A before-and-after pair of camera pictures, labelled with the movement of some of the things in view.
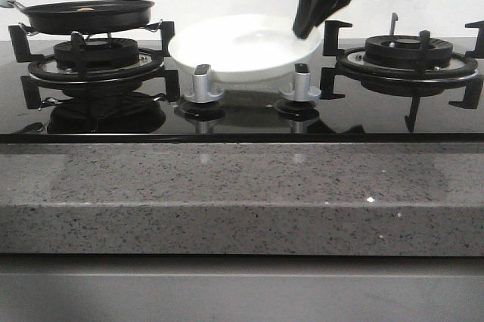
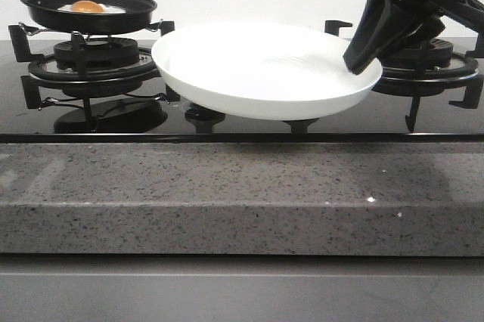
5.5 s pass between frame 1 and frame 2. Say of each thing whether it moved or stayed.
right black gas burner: stayed
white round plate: moved
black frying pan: moved
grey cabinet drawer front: stayed
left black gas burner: stayed
